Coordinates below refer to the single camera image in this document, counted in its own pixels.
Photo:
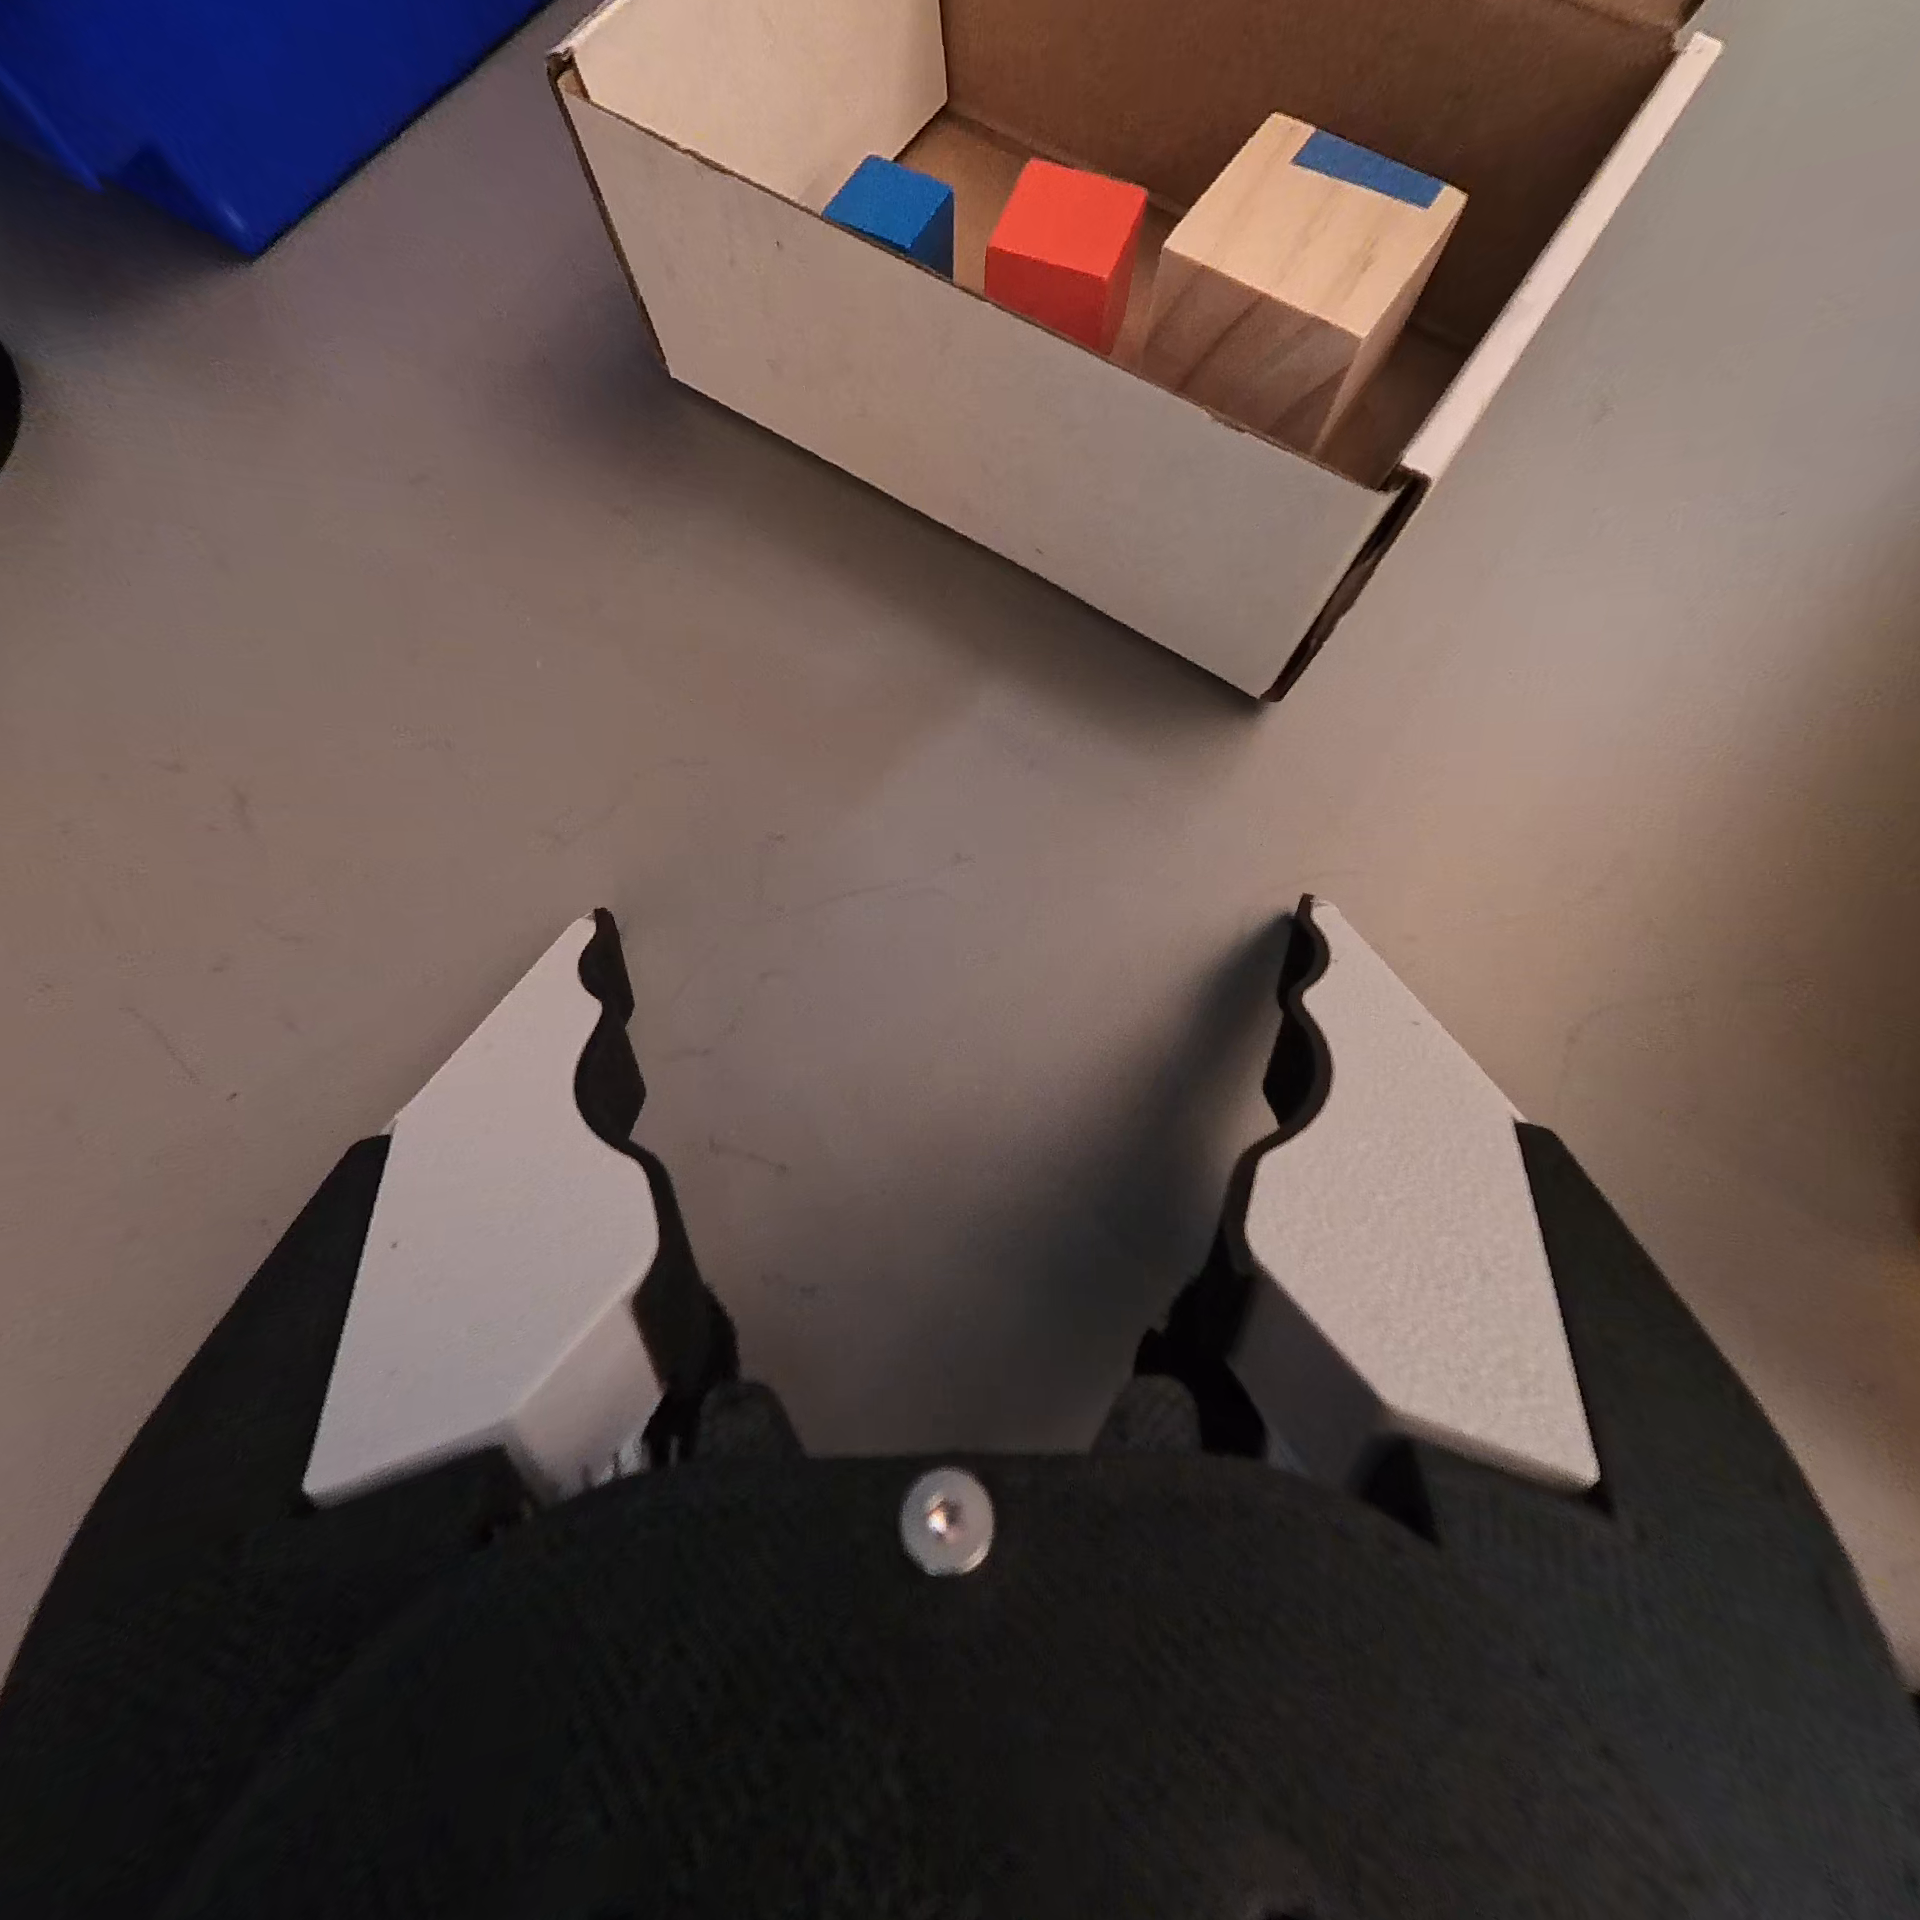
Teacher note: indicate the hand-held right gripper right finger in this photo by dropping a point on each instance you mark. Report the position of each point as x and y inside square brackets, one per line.
[1424, 1260]

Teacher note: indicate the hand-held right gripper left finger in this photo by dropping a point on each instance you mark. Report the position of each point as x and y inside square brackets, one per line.
[481, 1277]

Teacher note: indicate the white cardboard box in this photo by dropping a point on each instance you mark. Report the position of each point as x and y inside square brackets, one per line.
[973, 435]

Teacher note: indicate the blue plastic bin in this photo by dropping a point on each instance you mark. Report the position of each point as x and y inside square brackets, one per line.
[255, 91]

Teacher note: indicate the wooden cube with blue tape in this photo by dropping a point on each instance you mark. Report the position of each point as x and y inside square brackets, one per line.
[1289, 285]

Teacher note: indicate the small red cube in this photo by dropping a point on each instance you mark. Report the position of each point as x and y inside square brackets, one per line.
[1059, 248]

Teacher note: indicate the small blue cube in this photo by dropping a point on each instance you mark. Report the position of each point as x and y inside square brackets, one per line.
[885, 211]

